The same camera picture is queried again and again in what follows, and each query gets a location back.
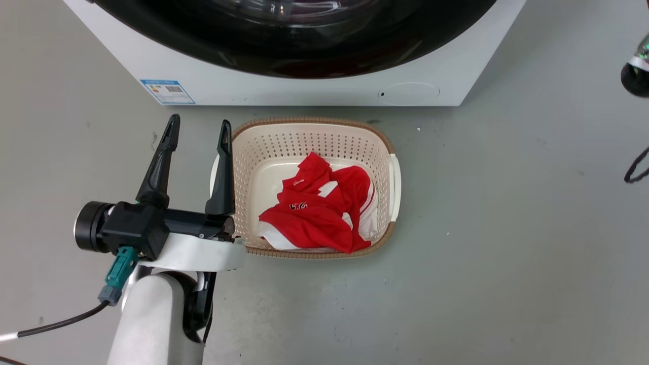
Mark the dark glass washing machine door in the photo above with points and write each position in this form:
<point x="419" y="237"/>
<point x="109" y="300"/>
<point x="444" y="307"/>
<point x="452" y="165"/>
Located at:
<point x="304" y="50"/>

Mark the blue energy label sticker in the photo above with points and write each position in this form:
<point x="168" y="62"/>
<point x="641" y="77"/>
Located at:
<point x="167" y="92"/>

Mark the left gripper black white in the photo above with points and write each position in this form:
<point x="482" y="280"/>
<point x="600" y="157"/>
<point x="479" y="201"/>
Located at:
<point x="152" y="228"/>

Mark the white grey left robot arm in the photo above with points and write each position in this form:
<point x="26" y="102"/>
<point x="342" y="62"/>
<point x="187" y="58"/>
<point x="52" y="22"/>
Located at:
<point x="152" y="319"/>

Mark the red and white jersey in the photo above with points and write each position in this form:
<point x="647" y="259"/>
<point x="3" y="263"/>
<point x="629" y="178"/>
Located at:
<point x="314" y="213"/>

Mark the beige perforated laundry basket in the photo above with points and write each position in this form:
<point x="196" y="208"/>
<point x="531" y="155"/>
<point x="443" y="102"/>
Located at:
<point x="263" y="152"/>

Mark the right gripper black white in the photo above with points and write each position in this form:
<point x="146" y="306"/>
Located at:
<point x="638" y="76"/>

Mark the white front-load washing machine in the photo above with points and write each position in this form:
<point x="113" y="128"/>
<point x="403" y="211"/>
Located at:
<point x="324" y="88"/>

